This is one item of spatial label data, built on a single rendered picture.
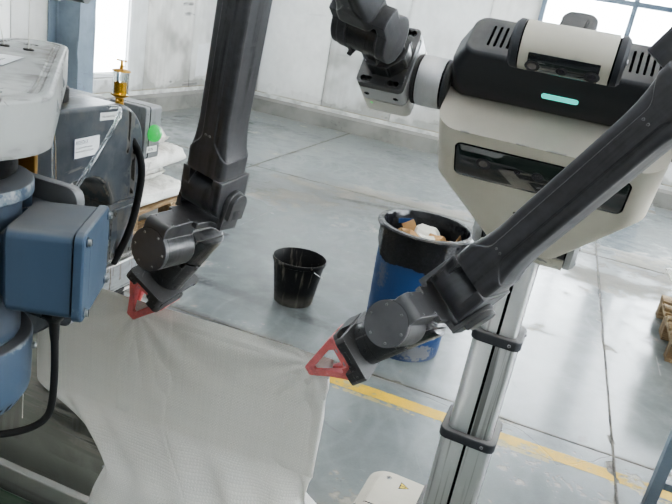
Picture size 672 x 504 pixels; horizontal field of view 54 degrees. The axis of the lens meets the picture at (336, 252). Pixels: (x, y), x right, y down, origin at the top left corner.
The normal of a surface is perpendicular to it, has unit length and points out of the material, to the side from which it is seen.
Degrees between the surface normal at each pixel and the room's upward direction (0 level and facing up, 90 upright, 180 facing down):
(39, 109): 90
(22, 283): 90
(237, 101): 101
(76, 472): 90
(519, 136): 40
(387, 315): 74
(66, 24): 90
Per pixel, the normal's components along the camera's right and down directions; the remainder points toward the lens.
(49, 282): 0.07, 0.36
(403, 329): -0.49, -0.07
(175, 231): 0.81, 0.48
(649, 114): -0.72, 0.15
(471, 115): -0.11, -0.55
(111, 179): 0.93, 0.27
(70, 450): -0.33, 0.27
